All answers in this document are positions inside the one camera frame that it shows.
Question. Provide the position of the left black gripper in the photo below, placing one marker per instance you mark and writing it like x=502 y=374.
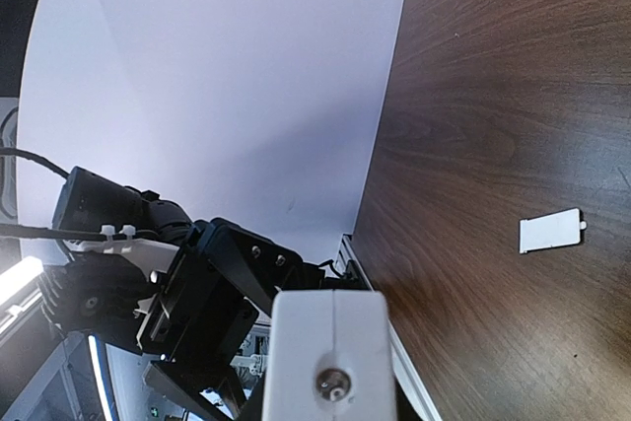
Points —
x=222 y=277

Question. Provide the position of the white remote control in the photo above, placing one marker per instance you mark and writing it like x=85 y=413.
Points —
x=301 y=380

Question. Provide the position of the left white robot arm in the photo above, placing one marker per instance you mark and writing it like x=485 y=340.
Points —
x=148 y=279

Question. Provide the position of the white battery cover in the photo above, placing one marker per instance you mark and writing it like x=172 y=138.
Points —
x=564 y=228

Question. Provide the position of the front aluminium rail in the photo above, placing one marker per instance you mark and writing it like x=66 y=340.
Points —
x=385 y=385

